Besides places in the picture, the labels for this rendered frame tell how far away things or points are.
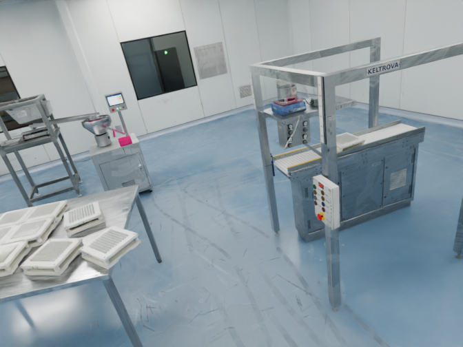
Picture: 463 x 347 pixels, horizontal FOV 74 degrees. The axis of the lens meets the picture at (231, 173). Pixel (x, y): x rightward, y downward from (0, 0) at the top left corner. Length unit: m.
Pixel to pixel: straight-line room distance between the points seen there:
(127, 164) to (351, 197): 2.82
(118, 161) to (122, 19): 3.47
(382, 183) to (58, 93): 5.88
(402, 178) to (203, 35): 5.32
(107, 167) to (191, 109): 3.46
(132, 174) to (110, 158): 0.36
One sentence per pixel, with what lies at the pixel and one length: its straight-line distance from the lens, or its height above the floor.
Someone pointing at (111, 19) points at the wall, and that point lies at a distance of 6.94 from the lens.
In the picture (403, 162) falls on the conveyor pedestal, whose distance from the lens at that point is 3.22.
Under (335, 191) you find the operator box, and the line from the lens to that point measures 1.66.
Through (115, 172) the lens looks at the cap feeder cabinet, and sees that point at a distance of 4.31.
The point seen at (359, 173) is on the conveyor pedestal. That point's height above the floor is 0.56.
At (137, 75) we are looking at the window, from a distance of 6.96.
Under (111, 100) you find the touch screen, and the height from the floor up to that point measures 1.31.
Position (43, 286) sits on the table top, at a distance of 2.03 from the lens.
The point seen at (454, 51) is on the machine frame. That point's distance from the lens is 2.09.
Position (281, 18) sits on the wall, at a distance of 8.18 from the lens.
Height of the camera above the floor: 1.90
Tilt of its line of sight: 25 degrees down
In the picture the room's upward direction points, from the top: 11 degrees counter-clockwise
